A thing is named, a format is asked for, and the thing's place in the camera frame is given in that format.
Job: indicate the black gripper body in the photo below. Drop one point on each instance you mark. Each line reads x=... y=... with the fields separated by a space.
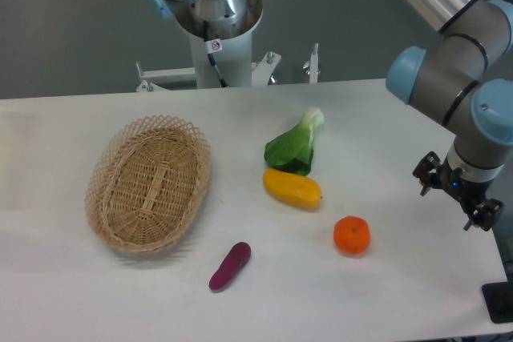
x=467 y=193

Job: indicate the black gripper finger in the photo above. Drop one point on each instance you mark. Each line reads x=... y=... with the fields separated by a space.
x=426 y=172
x=483 y=214

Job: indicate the purple sweet potato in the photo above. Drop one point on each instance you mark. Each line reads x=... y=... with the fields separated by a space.
x=233 y=262

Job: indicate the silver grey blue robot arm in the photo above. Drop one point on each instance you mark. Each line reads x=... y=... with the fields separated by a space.
x=443 y=85

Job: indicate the black device at table edge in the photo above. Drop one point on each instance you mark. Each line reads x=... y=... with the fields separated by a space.
x=498 y=299

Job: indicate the orange tangerine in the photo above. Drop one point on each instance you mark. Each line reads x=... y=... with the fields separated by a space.
x=351 y=235

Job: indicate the yellow mango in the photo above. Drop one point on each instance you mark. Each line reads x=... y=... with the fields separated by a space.
x=296 y=190

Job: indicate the green bok choy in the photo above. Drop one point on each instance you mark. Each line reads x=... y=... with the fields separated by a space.
x=292 y=151

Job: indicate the woven wicker oval basket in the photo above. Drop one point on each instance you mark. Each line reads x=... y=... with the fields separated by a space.
x=149 y=184

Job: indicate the white metal base frame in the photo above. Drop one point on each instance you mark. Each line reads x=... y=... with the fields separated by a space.
x=259 y=74

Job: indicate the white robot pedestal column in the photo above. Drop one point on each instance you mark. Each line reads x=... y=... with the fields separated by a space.
x=221 y=27

